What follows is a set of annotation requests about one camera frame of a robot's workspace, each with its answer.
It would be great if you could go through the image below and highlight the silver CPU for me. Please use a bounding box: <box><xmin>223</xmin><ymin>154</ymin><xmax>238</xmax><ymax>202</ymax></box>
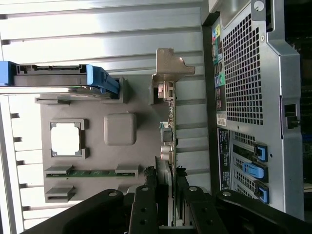
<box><xmin>50</xmin><ymin>123</ymin><xmax>81</xmax><ymax>156</ymax></box>

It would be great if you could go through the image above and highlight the grey parts rack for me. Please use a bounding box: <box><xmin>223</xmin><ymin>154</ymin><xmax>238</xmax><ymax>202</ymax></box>
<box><xmin>34</xmin><ymin>74</ymin><xmax>171</xmax><ymax>204</ymax></box>

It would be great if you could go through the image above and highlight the blue slot cover clip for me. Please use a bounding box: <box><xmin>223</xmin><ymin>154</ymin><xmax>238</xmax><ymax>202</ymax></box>
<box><xmin>243</xmin><ymin>162</ymin><xmax>269</xmax><ymax>182</ymax></box>
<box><xmin>255</xmin><ymin>185</ymin><xmax>270</xmax><ymax>205</ymax></box>
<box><xmin>253</xmin><ymin>143</ymin><xmax>269</xmax><ymax>163</ymax></box>

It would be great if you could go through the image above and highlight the green RAM stick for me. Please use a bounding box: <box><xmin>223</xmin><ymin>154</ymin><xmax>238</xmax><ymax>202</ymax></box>
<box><xmin>46</xmin><ymin>169</ymin><xmax>137</xmax><ymax>177</ymax></box>

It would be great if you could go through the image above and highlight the open black PC case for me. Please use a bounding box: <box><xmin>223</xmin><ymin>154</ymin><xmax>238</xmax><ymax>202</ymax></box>
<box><xmin>202</xmin><ymin>0</ymin><xmax>312</xmax><ymax>220</ymax></box>

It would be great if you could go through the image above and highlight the hard disk with blue caddy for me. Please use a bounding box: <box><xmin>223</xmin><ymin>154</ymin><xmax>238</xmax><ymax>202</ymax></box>
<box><xmin>0</xmin><ymin>60</ymin><xmax>120</xmax><ymax>96</ymax></box>

